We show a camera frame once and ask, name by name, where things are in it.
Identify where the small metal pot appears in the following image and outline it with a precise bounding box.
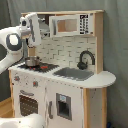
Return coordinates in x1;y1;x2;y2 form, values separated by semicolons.
25;56;40;67

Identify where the grey sink basin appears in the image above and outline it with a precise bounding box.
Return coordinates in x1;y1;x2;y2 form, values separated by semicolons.
54;67;93;81

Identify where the left red stove knob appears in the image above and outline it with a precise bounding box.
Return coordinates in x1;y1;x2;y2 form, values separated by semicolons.
14;76;20;82

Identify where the wooden toy kitchen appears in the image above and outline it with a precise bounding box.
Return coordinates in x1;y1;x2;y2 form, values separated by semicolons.
9;10;116;128

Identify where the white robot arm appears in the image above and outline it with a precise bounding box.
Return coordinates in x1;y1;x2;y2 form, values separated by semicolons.
0;13;41;74

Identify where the red stove knob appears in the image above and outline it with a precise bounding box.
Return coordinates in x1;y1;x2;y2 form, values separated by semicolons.
14;76;20;82
33;81;38;87

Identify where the white microwave door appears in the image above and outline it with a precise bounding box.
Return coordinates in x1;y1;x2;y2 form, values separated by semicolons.
49;13;96;37

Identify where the grey cabinet door handle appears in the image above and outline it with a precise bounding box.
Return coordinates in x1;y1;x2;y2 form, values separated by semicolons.
48;101;53;119

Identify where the oven door with handle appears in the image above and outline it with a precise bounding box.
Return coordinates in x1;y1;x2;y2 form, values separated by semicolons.
19;90;38;116

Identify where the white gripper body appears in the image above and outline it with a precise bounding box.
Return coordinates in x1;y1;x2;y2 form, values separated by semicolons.
20;13;41;47

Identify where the black toy faucet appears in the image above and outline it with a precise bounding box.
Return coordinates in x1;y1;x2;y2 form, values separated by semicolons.
77;50;95;70

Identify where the right red stove knob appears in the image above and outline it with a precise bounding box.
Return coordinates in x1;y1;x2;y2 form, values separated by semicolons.
33;81;38;87

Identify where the grey range hood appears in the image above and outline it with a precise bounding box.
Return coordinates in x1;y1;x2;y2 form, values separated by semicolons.
39;18;50;36

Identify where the black stovetop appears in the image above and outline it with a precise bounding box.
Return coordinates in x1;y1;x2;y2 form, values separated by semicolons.
21;63;57;73

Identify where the grey ice dispenser panel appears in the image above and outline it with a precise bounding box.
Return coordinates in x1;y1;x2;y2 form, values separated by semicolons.
56;93;72;120

